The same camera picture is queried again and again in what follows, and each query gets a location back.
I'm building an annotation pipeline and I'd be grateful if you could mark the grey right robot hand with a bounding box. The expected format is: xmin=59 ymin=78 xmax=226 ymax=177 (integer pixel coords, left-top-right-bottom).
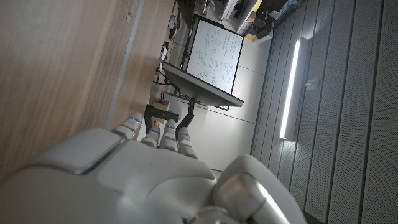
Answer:
xmin=0 ymin=111 xmax=308 ymax=224

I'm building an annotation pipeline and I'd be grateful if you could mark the small wooden box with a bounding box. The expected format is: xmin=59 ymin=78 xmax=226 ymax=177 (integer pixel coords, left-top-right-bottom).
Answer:
xmin=152 ymin=98 xmax=171 ymax=112

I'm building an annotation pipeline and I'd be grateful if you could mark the black computer monitor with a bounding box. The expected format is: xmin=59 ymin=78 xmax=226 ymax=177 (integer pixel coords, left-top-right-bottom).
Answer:
xmin=162 ymin=62 xmax=244 ymax=108

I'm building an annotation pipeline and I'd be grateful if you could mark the long ceiling light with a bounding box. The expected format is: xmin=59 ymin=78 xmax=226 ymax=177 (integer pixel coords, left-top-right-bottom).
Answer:
xmin=279 ymin=37 xmax=308 ymax=141

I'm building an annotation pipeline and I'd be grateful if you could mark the whiteboard with black frame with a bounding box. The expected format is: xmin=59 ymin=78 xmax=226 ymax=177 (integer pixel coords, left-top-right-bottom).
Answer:
xmin=185 ymin=14 xmax=244 ymax=95

